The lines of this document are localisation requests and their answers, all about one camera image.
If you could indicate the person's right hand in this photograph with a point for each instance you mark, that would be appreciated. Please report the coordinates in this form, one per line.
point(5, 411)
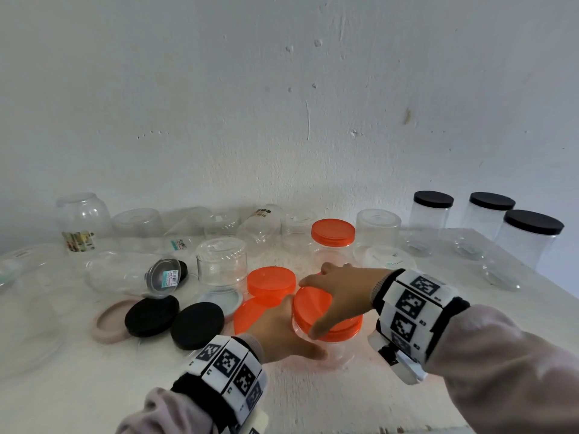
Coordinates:
point(353, 289)

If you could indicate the person's left hand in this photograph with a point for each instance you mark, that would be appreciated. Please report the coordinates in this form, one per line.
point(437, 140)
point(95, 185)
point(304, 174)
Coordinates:
point(276, 334)

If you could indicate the large orange lid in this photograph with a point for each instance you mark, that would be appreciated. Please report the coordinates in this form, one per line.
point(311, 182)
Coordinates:
point(249, 316)
point(307, 307)

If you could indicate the short transparent jar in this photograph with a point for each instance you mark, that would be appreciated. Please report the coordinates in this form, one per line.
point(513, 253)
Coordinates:
point(334, 256)

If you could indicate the light blue lid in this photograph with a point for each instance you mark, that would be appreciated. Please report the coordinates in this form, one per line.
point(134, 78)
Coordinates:
point(226, 302)

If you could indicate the wide transparent jar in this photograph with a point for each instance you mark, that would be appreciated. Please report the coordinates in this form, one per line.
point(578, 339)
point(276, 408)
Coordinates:
point(339, 354)

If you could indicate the large black lid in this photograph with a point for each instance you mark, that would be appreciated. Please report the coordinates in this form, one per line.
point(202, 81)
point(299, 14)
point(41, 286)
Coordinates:
point(196, 326)
point(151, 316)

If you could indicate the group of transparent plastic jars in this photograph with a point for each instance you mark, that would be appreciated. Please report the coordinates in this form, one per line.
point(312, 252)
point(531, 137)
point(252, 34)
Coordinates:
point(221, 262)

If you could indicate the tall transparent labelled jar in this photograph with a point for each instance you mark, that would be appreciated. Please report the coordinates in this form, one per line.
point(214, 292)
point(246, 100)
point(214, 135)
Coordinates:
point(484, 223)
point(427, 221)
point(520, 253)

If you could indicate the small black lid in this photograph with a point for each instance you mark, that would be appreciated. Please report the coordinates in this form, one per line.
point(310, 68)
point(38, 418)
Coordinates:
point(492, 201)
point(433, 199)
point(183, 272)
point(534, 221)

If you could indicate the pale pink lid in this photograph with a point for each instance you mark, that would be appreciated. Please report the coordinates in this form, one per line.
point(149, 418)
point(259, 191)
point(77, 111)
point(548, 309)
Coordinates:
point(106, 325)

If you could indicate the person's left forearm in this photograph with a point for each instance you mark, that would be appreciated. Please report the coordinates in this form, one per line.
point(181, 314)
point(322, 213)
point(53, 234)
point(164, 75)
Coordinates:
point(167, 415)

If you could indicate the person's right forearm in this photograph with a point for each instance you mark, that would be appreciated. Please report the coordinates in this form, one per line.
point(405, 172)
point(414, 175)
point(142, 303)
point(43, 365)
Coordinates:
point(506, 379)

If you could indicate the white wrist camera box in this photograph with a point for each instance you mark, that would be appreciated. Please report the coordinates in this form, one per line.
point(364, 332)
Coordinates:
point(258, 427)
point(409, 372)

